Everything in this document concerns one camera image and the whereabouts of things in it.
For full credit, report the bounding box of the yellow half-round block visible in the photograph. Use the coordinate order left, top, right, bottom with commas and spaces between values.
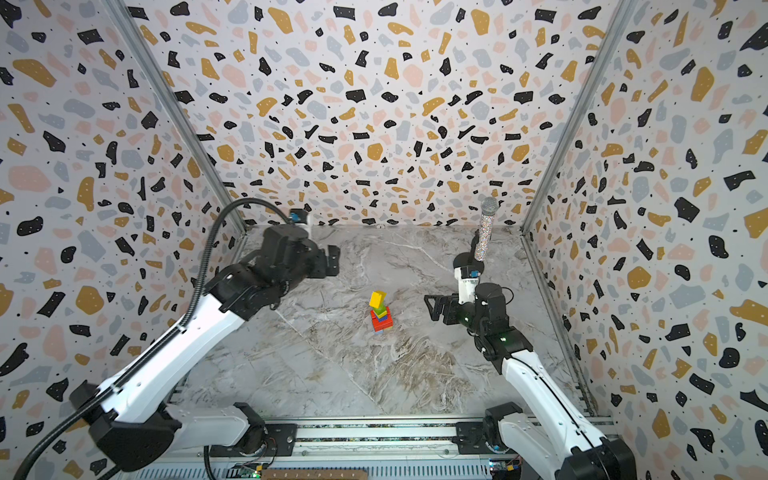
369, 291, 387, 310

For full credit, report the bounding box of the green cube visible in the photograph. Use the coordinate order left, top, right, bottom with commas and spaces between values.
371, 306, 391, 322

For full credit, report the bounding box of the red block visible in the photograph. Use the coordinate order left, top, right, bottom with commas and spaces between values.
371, 315, 393, 332

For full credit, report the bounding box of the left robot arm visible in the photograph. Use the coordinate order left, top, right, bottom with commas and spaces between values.
70, 224, 341, 472

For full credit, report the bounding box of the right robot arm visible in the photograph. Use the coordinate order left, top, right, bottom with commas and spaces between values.
424, 283, 637, 479

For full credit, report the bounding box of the glitter microphone on stand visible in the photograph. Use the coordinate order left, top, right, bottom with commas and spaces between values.
453, 197, 499, 278

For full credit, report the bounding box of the wooden strip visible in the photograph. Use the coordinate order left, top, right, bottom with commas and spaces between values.
261, 468, 369, 480

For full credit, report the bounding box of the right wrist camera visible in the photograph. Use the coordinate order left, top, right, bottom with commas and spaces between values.
454, 266, 481, 304

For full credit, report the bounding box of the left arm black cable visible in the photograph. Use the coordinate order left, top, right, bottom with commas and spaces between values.
11, 197, 295, 480

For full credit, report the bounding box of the aluminium mounting rail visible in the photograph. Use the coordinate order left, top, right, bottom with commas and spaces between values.
116, 416, 631, 480

